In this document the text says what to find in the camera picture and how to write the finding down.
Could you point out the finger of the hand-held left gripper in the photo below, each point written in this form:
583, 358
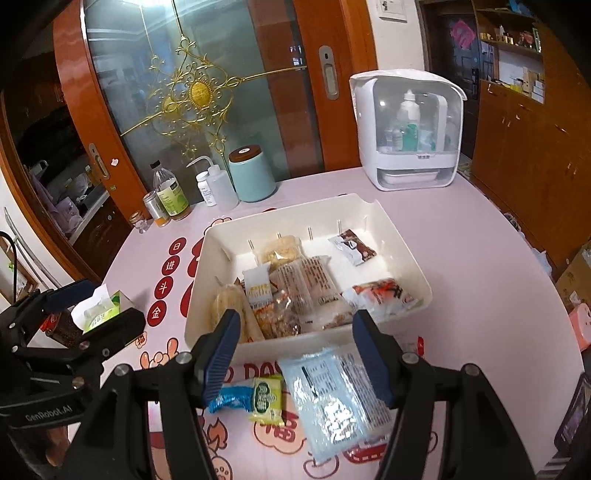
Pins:
69, 291
113, 330

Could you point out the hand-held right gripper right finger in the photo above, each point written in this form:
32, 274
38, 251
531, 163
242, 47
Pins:
369, 360

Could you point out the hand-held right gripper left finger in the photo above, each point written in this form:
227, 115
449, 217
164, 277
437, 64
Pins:
221, 364

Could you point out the dark brown snack packet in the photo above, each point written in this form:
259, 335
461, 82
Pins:
62, 330

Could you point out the brown and white snack packet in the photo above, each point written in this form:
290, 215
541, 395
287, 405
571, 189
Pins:
353, 247

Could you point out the clear bag of golden puffs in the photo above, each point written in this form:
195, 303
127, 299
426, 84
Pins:
281, 249

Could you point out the white plastic bin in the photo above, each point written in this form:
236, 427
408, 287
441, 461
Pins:
295, 217

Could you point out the green tissue box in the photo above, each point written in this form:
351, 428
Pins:
108, 307

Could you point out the small blue snack packet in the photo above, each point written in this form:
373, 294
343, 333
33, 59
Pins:
228, 397

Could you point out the light blue snack packet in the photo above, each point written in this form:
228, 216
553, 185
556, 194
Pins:
332, 397

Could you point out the green and yellow snack packet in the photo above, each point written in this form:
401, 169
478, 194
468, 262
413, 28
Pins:
265, 399

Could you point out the tan cracker packet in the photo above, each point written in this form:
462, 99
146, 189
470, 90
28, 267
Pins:
226, 307

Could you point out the red and white snack packet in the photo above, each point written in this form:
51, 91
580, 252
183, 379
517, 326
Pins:
383, 295

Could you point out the clear packet of mixed nuts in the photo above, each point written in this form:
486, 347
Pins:
279, 318

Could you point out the orange and white snack packet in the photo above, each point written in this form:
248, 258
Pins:
258, 286

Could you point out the clear printed cake packet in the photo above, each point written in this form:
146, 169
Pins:
321, 281
288, 286

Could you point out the small glass jar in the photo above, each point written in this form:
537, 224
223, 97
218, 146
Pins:
141, 221

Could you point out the small metal can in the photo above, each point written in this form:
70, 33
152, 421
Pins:
154, 207

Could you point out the clear bottle with green label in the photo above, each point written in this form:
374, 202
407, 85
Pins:
171, 191

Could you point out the white pill bottle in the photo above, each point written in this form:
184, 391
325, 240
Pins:
206, 189

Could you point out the white squeeze wash bottle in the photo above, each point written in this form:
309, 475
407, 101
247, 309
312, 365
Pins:
224, 187

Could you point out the teal canister with brown lid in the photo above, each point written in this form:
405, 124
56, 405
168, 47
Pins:
251, 173

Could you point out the dark glossy panel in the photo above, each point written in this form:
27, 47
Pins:
575, 415

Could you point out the pink plastic object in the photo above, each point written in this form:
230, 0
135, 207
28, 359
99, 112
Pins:
581, 323

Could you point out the cardboard box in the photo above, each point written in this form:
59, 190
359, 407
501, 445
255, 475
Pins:
575, 281

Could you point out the white countertop storage cabinet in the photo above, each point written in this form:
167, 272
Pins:
369, 138

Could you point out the teal tube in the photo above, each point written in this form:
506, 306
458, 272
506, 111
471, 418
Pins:
411, 137

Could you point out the tall white bottle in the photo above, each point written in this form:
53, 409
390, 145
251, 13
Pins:
408, 117

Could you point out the wooden cabinet with shelves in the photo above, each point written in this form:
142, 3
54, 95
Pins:
521, 138

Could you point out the sliding glass door with gold ornament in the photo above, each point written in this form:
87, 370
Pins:
355, 27

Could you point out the pink paper decoration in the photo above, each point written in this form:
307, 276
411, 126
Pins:
461, 32

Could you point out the white wall switch plate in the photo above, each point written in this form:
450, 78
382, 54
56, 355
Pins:
392, 9

